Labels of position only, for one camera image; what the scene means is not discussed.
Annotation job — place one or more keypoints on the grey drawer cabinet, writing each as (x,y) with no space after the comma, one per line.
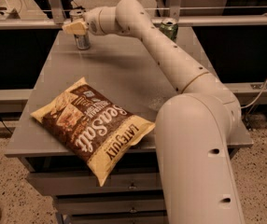
(122,70)

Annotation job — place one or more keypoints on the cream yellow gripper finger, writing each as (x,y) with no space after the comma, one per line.
(76,27)

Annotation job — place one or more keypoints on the metal railing frame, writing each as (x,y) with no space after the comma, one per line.
(31,20)

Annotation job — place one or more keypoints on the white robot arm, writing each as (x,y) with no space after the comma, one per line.
(192,128)

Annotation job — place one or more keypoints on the green drink can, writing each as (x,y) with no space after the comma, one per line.
(169,27)

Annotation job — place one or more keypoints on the silver redbull can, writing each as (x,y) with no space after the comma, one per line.
(82,41)

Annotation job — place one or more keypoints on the brown yellow chips bag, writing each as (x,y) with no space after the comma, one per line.
(95,129)

